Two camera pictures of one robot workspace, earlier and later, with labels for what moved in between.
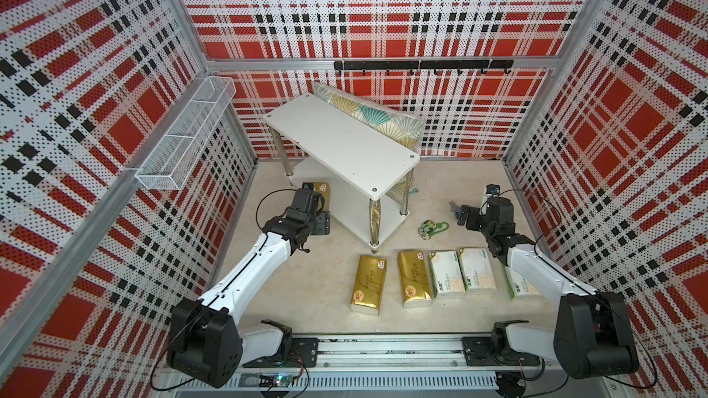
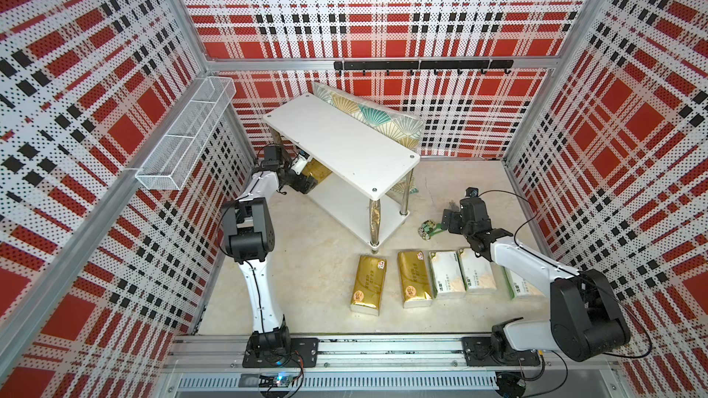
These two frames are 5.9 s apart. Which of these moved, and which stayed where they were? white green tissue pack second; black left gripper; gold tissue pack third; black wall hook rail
Moved: black left gripper
Stayed: black wall hook rail; gold tissue pack third; white green tissue pack second
